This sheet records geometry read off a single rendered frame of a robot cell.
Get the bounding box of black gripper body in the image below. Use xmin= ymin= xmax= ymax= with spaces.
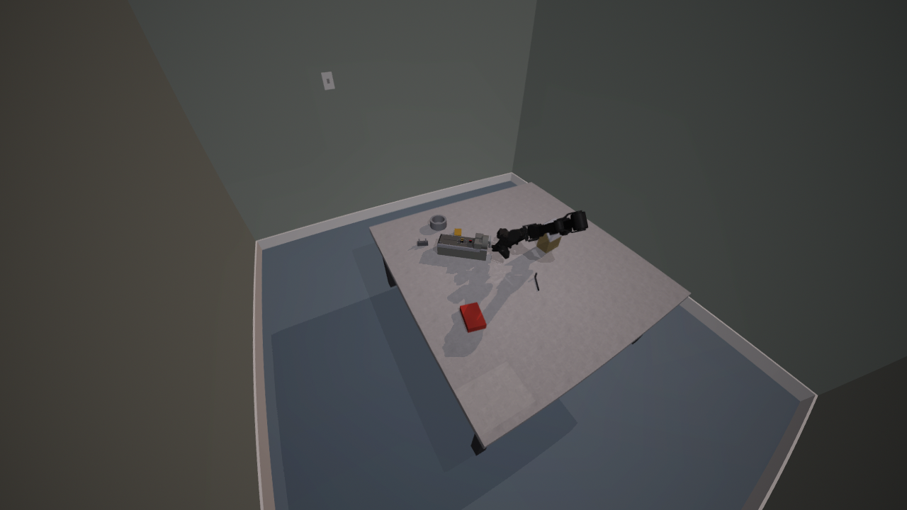
xmin=499 ymin=240 xmax=518 ymax=259

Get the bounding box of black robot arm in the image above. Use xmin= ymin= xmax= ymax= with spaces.
xmin=497 ymin=210 xmax=588 ymax=244

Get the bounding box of red block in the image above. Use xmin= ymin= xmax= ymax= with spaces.
xmin=460 ymin=302 xmax=486 ymax=333

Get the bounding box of dark grey ring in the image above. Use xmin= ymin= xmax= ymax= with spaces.
xmin=430 ymin=215 xmax=446 ymax=231

